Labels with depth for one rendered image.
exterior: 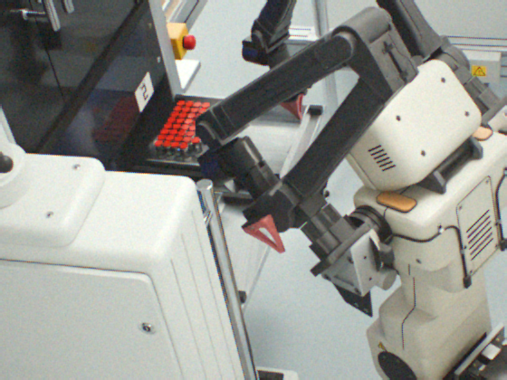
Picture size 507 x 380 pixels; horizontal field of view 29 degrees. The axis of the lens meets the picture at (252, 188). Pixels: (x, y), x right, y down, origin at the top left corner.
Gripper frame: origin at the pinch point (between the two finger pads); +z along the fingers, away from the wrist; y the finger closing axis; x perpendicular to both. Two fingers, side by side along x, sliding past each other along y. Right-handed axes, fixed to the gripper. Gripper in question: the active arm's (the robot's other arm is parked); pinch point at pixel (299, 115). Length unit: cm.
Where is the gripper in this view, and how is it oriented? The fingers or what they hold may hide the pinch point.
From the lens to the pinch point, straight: 240.9
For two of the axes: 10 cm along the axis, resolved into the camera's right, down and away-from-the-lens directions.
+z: 3.2, 7.5, 5.9
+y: -9.0, 0.4, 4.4
